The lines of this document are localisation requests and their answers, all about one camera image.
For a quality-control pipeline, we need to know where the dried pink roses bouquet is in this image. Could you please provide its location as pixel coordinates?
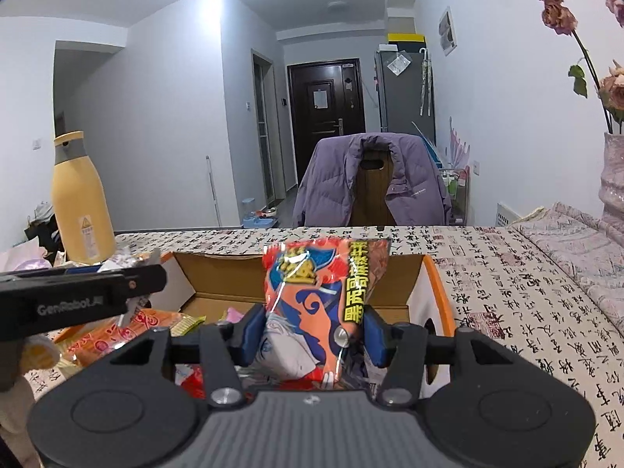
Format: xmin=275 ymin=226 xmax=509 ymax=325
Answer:
xmin=530 ymin=0 xmax=624 ymax=135

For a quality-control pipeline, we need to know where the white folded umbrella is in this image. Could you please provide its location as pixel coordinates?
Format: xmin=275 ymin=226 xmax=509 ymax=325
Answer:
xmin=419 ymin=49 xmax=436 ymax=119

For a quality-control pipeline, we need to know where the person's left forearm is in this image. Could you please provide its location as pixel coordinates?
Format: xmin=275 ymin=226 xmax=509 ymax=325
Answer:
xmin=0 ymin=380 xmax=40 ymax=468

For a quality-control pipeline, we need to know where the dark entrance door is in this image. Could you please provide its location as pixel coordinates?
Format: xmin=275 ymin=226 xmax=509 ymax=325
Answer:
xmin=287 ymin=60 xmax=365 ymax=191

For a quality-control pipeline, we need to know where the wooden chair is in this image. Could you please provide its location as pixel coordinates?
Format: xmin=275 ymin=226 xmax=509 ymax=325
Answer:
xmin=350 ymin=134 xmax=397 ymax=227

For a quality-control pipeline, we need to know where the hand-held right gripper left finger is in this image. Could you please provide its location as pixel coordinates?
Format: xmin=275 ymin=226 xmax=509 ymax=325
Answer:
xmin=110 ymin=305 xmax=266 ymax=406

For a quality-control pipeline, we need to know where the white wall heater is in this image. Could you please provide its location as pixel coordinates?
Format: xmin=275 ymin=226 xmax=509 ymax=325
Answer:
xmin=496 ymin=201 xmax=526 ymax=228

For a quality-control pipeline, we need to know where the small white packet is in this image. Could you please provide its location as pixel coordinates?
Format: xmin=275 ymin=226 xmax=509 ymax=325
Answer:
xmin=100 ymin=248 xmax=147 ymax=274

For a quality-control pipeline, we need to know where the dark clothes pile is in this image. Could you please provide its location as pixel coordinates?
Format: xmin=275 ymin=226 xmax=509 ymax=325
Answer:
xmin=24 ymin=201 xmax=64 ymax=264

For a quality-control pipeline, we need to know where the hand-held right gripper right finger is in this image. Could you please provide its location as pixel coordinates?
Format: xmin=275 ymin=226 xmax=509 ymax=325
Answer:
xmin=363 ymin=305 xmax=512 ymax=408

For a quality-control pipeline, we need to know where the wall picture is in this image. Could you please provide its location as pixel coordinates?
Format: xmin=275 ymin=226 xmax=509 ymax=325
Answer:
xmin=437 ymin=6 xmax=460 ymax=57

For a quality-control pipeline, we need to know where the blue folded rack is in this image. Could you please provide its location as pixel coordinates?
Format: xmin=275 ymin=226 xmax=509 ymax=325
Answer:
xmin=412 ymin=121 xmax=438 ymax=161

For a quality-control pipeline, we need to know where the pink ribbed vase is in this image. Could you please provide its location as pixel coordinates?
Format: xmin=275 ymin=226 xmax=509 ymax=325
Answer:
xmin=597 ymin=131 xmax=624 ymax=220

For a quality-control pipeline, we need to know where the yellow box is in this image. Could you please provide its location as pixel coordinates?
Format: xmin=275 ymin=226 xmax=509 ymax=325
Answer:
xmin=387 ymin=32 xmax=427 ymax=53

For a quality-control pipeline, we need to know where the small trolley rack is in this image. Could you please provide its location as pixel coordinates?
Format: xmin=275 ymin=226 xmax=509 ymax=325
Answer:
xmin=436 ymin=166 xmax=470 ymax=227

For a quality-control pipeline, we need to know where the pinkish white plastic bag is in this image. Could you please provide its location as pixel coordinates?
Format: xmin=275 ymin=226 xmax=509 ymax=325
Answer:
xmin=0 ymin=246 xmax=52 ymax=274

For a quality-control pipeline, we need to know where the large orange striped snack packet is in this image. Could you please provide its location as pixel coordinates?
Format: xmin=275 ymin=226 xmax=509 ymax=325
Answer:
xmin=53 ymin=308 xmax=208 ymax=376

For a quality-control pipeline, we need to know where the white mop handle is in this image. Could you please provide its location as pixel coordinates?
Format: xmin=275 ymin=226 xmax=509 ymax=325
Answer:
xmin=204 ymin=155 xmax=224 ymax=227

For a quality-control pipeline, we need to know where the grey refrigerator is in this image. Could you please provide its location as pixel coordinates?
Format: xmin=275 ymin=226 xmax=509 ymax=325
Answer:
xmin=374 ymin=48 xmax=437 ymax=137

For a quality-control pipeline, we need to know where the folded printed cloth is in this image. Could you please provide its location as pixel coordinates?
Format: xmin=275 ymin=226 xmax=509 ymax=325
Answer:
xmin=507 ymin=201 xmax=624 ymax=337

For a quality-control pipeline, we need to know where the orange blue cartoon snack packet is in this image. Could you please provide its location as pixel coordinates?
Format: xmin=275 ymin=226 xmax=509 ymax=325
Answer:
xmin=262 ymin=237 xmax=392 ymax=386

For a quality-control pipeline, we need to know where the orange cardboard box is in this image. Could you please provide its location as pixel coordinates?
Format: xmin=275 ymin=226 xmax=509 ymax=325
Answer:
xmin=139 ymin=251 xmax=457 ymax=401

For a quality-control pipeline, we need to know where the silver snack packet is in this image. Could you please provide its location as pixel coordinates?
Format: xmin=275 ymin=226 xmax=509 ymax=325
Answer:
xmin=117 ymin=248 xmax=163 ymax=327

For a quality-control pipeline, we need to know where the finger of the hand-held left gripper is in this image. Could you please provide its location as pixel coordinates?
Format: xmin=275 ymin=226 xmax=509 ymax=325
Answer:
xmin=0 ymin=264 xmax=167 ymax=305

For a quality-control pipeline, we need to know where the grey interior door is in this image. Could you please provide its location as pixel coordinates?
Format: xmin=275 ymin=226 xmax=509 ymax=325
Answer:
xmin=251 ymin=49 xmax=278 ymax=206

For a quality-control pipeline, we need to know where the purple puffer jacket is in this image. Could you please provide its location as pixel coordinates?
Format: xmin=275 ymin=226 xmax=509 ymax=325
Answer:
xmin=292 ymin=133 xmax=452 ymax=228

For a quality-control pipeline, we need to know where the yellow thermos bottle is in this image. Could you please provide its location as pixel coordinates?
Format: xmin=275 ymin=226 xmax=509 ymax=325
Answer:
xmin=51 ymin=131 xmax=117 ymax=265

